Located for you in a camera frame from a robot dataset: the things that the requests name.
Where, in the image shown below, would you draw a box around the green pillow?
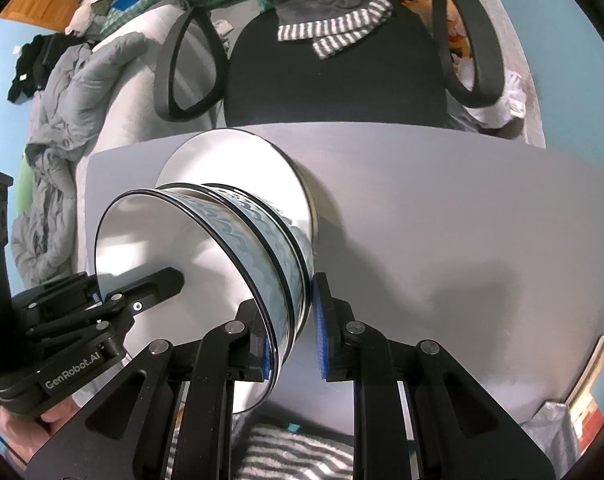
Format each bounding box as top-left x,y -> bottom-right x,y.
16,157 -> 45,221

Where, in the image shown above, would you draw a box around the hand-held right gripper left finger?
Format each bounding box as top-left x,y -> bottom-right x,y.
26,301 -> 277,480

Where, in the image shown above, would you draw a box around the leaning books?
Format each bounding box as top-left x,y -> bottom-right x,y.
564,332 -> 604,428

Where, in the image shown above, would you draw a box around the black clothes pile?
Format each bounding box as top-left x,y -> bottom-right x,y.
6,34 -> 77,103

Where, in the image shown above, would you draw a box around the black office chair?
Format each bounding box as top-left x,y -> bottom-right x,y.
154,0 -> 505,128

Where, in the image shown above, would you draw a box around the white plate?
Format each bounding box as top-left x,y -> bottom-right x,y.
282,155 -> 319,246
154,129 -> 315,241

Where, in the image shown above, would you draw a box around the white crumpled cloth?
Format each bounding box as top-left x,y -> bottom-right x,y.
462,57 -> 525,131

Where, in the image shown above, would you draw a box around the grey duvet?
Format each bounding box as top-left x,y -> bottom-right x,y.
9,30 -> 147,286

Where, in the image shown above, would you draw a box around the crinkled clear plastic bag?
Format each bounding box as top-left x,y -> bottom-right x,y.
522,400 -> 583,476

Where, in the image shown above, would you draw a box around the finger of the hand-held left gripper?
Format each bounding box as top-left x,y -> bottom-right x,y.
10,272 -> 103,327
102,267 -> 185,322

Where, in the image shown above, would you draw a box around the bed with grey sheet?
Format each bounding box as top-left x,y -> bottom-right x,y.
89,2 -> 233,161

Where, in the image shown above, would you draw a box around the striped grey white cloth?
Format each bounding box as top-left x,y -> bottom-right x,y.
234,422 -> 357,480

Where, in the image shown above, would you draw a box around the grey garment with striped hem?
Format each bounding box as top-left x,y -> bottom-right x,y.
247,0 -> 395,61

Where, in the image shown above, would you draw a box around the orange bag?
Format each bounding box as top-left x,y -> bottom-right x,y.
402,0 -> 478,61

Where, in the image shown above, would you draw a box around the person's left hand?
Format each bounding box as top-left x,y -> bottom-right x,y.
0,397 -> 85,462

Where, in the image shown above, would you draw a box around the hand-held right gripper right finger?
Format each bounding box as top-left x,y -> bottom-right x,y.
312,272 -> 557,480

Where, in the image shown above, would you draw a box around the beige clothes pile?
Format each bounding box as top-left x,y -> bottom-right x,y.
64,0 -> 117,36

